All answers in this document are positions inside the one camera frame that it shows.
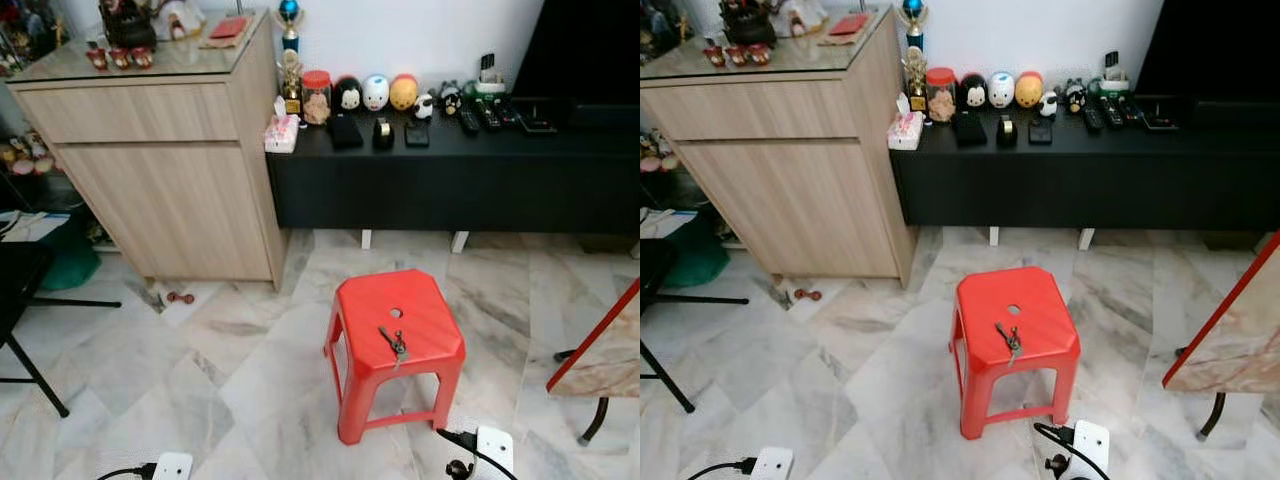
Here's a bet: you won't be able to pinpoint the metal key bunch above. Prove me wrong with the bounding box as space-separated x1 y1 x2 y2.
993 321 1025 367
376 325 412 370

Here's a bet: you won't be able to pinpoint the black metal table base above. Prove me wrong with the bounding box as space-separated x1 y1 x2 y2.
553 348 612 447
1173 345 1229 442

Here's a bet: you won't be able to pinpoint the red plastic stool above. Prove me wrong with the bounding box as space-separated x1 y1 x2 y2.
948 265 1083 441
322 267 468 447

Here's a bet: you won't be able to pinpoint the marble table with red edge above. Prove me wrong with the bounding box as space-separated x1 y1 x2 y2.
1162 230 1280 395
545 277 641 401

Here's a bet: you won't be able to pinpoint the black chair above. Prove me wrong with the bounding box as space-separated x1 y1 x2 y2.
0 240 124 420
640 238 751 415

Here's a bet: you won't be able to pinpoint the black low sideboard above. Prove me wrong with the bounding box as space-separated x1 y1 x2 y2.
888 92 1280 234
264 92 641 237

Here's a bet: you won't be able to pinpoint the green bag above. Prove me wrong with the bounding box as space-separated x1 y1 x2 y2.
35 222 102 292
668 215 731 289

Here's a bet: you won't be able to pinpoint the white papers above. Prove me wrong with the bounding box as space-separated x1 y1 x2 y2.
0 208 73 244
640 207 691 239

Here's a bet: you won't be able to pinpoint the black tray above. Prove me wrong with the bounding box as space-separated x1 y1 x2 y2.
512 97 561 135
1136 95 1185 132

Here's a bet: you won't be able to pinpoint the pink tissue pack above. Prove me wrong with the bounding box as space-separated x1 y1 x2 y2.
887 93 926 152
264 97 302 155

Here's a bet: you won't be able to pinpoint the shelf of small figurines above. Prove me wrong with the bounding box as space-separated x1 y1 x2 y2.
640 128 676 176
0 128 61 183

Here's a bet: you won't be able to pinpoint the yellow bear plush toy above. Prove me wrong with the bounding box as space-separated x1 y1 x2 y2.
1014 70 1046 110
389 73 421 113

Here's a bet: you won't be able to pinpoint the clear snack jar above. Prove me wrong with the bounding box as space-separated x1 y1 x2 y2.
301 69 334 127
925 66 959 124

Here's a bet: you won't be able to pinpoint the light wooden cabinet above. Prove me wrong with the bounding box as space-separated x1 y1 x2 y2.
5 10 292 292
640 8 917 287

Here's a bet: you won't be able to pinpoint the green desk holder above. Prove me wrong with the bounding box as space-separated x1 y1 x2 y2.
1098 50 1132 96
474 52 508 98

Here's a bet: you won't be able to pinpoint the gold trophy with blue ball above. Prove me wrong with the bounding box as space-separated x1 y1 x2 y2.
899 0 930 113
274 0 307 117

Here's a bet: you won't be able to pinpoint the black television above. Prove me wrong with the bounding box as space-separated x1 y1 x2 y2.
510 0 641 106
1135 0 1280 103

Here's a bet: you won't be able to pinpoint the red booklet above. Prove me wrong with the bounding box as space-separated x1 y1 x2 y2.
198 14 253 51
820 12 874 47

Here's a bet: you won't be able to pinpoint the glass display case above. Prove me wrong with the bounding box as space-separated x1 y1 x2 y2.
640 0 691 63
0 0 63 79

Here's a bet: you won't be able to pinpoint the dark ornate figurine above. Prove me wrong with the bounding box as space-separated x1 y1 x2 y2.
97 0 160 50
719 0 781 47

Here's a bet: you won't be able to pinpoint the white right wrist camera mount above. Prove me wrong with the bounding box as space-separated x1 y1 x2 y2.
1070 419 1112 480
472 425 517 480

